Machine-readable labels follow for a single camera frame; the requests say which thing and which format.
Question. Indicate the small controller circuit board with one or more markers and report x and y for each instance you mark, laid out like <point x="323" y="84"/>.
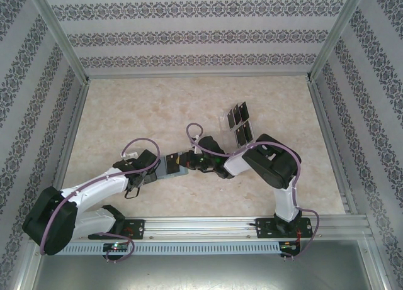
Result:
<point x="291" y="246"/>
<point x="115" y="247"/>

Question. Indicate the long aluminium base rail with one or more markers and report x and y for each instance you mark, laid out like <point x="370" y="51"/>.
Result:
<point x="195" y="227"/>

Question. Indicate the green card holder wallet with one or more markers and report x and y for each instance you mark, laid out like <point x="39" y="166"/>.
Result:
<point x="162" y="173"/>

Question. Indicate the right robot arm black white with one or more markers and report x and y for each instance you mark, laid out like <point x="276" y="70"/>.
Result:
<point x="270" y="164"/>

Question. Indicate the grey metal sheet tray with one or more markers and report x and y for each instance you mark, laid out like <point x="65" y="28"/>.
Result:
<point x="201" y="274"/>

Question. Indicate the black credit card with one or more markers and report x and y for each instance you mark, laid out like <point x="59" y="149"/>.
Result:
<point x="240" y="136"/>
<point x="172" y="165"/>
<point x="238" y="113"/>
<point x="248" y="132"/>
<point x="245" y="111"/>
<point x="231" y="119"/>

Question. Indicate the aluminium frame post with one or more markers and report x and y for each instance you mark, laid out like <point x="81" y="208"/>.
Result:
<point x="338" y="32"/>
<point x="56" y="32"/>

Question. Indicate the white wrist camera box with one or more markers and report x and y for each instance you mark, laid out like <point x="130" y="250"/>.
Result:
<point x="196" y="148"/>
<point x="130" y="154"/>

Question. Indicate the clear acrylic card rack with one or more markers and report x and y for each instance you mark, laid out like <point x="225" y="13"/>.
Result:
<point x="224" y="126"/>

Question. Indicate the aluminium side rail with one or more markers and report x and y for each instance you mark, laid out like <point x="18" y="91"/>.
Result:
<point x="324" y="123"/>
<point x="69" y="142"/>

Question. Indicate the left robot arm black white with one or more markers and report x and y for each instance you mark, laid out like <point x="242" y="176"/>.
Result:
<point x="50" y="220"/>

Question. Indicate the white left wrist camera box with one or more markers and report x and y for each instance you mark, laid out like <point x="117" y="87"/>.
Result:
<point x="130" y="154"/>

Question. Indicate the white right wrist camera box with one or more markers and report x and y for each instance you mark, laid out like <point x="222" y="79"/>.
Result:
<point x="196" y="148"/>

